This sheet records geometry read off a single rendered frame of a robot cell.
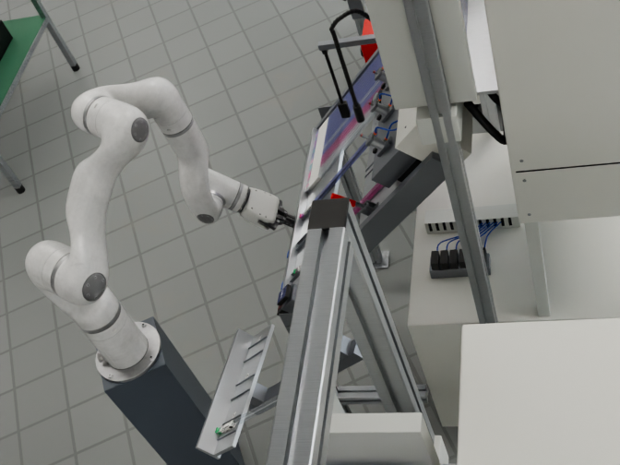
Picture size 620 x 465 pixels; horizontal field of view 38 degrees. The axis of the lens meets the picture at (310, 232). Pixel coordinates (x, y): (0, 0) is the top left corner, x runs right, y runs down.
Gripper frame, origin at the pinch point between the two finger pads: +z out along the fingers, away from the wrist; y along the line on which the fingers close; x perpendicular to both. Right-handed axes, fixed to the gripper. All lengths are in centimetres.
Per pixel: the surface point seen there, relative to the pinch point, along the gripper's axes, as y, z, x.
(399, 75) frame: 33, -17, 90
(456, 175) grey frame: 36, 6, 76
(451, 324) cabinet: 32, 40, 25
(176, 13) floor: -219, -38, -135
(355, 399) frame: 36, 37, -20
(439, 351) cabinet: 32, 45, 13
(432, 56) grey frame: 36, -15, 99
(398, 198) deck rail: 32, 3, 58
